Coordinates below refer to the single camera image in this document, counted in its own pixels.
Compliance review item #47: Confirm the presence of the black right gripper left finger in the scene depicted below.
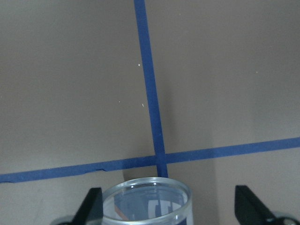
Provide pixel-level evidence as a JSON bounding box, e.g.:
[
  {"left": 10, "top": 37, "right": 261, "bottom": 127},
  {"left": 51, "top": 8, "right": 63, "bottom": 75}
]
[{"left": 71, "top": 187, "right": 103, "bottom": 225}]

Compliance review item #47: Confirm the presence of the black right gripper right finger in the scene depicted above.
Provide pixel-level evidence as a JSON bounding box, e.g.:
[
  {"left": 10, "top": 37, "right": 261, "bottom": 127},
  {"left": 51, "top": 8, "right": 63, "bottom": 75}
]
[{"left": 235, "top": 185, "right": 277, "bottom": 225}]

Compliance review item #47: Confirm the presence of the white Wilson tennis ball can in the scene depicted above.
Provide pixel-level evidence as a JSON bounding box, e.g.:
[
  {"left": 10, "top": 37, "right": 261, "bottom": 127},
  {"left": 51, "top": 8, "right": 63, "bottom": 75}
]
[{"left": 102, "top": 177, "right": 194, "bottom": 225}]

